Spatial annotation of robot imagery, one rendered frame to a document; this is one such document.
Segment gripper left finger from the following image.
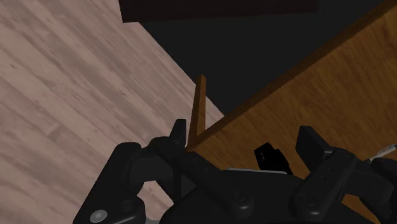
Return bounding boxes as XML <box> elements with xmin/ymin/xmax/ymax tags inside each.
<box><xmin>73</xmin><ymin>118</ymin><xmax>256</xmax><ymax>224</ymax></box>

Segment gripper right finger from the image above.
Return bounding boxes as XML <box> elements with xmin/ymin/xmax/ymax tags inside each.
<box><xmin>291</xmin><ymin>125</ymin><xmax>397</xmax><ymax>224</ymax></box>

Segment small black angular object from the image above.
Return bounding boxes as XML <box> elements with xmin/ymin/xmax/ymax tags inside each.
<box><xmin>253</xmin><ymin>142</ymin><xmax>293</xmax><ymax>175</ymax></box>

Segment thin grey metal rod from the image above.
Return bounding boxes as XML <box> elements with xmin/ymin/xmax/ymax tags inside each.
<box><xmin>368</xmin><ymin>143</ymin><xmax>397</xmax><ymax>163</ymax></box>

